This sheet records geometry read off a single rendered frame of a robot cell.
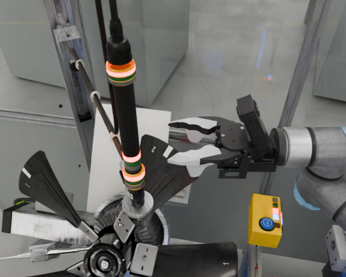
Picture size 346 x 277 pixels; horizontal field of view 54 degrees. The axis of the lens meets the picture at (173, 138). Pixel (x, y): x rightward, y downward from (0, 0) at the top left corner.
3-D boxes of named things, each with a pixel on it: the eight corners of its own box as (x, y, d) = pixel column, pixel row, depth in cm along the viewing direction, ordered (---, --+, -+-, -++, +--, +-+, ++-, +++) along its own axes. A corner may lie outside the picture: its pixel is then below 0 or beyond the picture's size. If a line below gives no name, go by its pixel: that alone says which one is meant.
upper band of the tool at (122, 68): (105, 75, 53) (102, 59, 51) (130, 69, 54) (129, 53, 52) (113, 90, 50) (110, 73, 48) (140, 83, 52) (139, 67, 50)
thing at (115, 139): (70, 52, 107) (69, 48, 106) (74, 51, 108) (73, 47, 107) (126, 170, 72) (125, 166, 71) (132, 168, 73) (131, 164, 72)
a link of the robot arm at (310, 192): (323, 231, 68) (342, 198, 60) (283, 192, 75) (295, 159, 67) (349, 213, 71) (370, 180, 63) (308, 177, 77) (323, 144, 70)
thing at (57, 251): (101, 249, 105) (-1, 260, 110) (99, 242, 105) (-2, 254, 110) (98, 252, 103) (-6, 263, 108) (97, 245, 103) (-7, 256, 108)
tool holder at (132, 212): (115, 192, 78) (110, 164, 72) (143, 182, 80) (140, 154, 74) (128, 223, 73) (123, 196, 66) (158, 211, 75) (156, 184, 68)
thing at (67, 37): (57, 49, 116) (51, 25, 110) (78, 44, 118) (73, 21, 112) (63, 64, 109) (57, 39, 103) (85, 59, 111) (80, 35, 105)
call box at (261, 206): (247, 208, 132) (252, 192, 124) (274, 212, 131) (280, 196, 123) (247, 245, 121) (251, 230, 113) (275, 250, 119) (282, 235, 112)
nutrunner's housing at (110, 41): (127, 208, 78) (96, 16, 46) (143, 201, 79) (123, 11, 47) (133, 221, 76) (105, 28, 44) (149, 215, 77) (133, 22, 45)
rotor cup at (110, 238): (92, 266, 103) (74, 287, 90) (97, 220, 102) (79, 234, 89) (139, 274, 101) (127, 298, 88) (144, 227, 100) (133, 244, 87)
